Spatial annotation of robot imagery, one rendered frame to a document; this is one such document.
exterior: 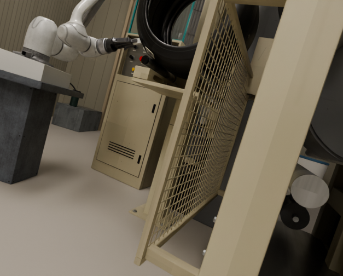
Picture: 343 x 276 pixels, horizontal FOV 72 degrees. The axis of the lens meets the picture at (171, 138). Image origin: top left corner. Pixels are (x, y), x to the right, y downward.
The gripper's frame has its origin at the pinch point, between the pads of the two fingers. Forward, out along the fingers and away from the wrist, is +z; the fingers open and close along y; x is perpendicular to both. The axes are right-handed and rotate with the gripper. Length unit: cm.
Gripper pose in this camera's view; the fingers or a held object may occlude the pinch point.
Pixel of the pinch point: (138, 41)
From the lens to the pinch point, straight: 143.0
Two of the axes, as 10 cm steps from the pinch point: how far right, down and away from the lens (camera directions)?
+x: -0.4, 10.0, -0.2
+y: 4.0, 0.3, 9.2
